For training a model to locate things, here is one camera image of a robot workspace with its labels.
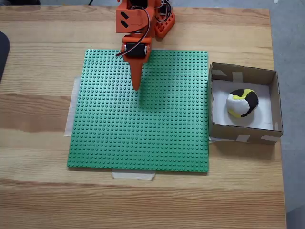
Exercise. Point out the white yellow black soft ball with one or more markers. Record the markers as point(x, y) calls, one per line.
point(238, 105)

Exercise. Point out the brown cardboard box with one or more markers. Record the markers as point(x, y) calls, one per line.
point(238, 134)

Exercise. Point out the masking tape strip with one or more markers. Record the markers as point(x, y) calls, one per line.
point(159, 49)
point(133, 175)
point(70, 114)

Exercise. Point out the green studded baseplate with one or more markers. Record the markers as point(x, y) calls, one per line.
point(107, 131)

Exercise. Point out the white paper sheet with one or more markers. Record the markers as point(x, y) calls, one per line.
point(219, 114)

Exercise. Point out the black rounded object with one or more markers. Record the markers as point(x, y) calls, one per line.
point(3, 52)

